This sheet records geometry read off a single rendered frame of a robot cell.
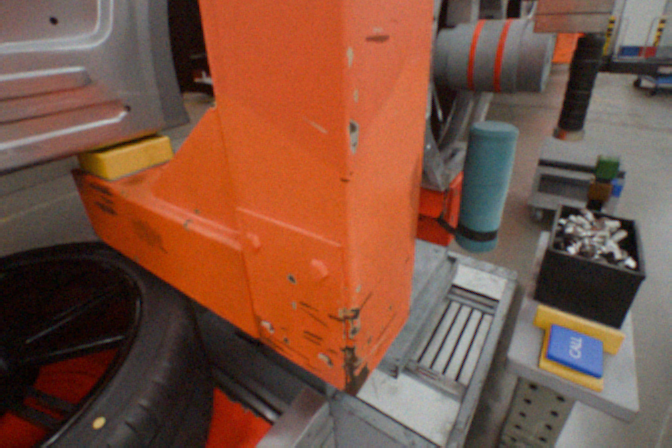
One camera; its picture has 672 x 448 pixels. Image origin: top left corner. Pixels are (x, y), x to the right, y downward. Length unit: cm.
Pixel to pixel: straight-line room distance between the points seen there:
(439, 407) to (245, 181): 79
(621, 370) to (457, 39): 62
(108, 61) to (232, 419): 67
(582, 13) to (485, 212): 36
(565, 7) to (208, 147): 51
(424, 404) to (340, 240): 74
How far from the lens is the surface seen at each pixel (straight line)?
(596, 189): 90
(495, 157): 69
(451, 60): 77
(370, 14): 28
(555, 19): 61
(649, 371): 142
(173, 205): 57
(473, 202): 73
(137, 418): 55
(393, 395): 101
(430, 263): 116
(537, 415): 94
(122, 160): 74
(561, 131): 63
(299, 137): 30
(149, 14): 76
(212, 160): 44
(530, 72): 75
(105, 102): 71
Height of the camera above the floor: 92
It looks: 26 degrees down
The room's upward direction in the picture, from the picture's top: 2 degrees counter-clockwise
